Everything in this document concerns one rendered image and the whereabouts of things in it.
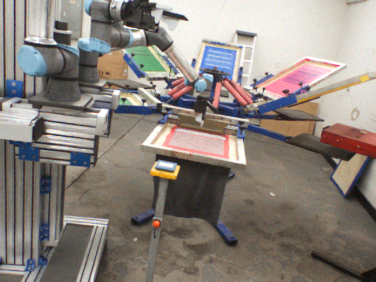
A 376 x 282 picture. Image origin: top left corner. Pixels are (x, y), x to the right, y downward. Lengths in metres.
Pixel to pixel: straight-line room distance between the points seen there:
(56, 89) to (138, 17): 0.54
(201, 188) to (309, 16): 5.02
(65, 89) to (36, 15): 0.31
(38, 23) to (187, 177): 1.14
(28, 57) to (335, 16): 5.86
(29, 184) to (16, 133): 0.50
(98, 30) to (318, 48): 5.67
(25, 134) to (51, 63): 0.31
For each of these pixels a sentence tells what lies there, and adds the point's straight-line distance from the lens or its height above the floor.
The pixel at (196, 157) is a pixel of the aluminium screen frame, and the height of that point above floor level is 0.98.
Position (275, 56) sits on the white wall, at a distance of 6.53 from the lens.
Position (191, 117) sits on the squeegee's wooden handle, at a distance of 2.39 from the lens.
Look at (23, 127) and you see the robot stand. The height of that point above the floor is 1.16.
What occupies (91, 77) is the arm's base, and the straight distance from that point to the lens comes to 2.02.
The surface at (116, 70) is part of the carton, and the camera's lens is 6.33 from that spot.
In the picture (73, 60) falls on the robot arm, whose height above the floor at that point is 1.43.
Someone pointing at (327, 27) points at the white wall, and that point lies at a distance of 6.69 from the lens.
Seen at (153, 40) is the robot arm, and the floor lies 1.54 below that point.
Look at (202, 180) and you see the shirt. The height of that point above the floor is 0.80.
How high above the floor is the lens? 1.63
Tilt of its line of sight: 18 degrees down
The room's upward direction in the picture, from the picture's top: 10 degrees clockwise
